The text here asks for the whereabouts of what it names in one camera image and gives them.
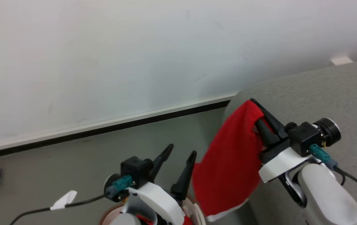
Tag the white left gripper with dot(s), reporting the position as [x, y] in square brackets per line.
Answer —
[162, 200]

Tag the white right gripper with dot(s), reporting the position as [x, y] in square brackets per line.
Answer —
[280, 162]

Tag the red garment with white trim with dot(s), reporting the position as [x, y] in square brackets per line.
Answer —
[228, 162]

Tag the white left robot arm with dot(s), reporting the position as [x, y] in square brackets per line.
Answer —
[130, 217]

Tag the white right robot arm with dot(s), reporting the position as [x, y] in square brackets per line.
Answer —
[325, 193]

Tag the round laundry basket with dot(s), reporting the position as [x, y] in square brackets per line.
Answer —
[197, 212]

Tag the grey fabric sofa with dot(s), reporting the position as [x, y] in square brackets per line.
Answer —
[322, 100]

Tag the white and black baseboard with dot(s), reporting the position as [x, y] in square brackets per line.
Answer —
[103, 128]

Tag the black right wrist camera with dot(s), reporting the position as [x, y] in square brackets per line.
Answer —
[304, 137]

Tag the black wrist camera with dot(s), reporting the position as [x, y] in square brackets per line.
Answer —
[304, 137]
[136, 170]

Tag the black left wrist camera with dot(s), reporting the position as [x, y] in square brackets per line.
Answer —
[136, 170]

